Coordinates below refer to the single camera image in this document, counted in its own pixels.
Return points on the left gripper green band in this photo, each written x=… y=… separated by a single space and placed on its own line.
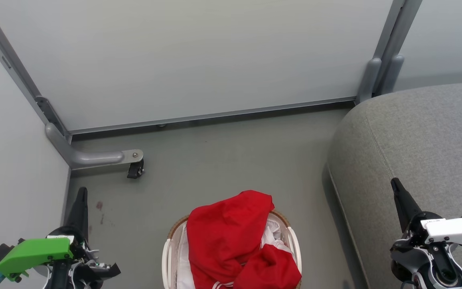
x=34 y=253

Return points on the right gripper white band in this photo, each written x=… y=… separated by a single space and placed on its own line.
x=453 y=230

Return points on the red garment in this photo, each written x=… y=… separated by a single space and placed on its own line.
x=223 y=237

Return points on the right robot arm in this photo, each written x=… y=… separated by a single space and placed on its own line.
x=441 y=277

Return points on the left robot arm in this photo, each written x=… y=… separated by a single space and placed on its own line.
x=60 y=277

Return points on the grey fabric sofa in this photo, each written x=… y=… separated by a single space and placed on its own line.
x=419 y=140

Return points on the white cloth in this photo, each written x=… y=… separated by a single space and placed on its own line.
x=274 y=233

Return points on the grey curved partition foot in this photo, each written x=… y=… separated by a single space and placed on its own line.
x=90 y=157

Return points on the black caster wheel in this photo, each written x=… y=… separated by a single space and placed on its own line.
x=135 y=169

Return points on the white laundry basket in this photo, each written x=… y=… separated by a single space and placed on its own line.
x=169 y=253

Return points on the short grey partition bottom rail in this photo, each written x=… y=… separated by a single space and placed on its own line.
x=67 y=188

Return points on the grey rounded post foot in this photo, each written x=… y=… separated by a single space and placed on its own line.
x=369 y=80

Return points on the grey partition corner post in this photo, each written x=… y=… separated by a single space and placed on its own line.
x=18 y=72

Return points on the long grey partition bottom rail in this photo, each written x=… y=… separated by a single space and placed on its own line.
x=215 y=116

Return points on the grey double partition post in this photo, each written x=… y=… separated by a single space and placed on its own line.
x=395 y=32

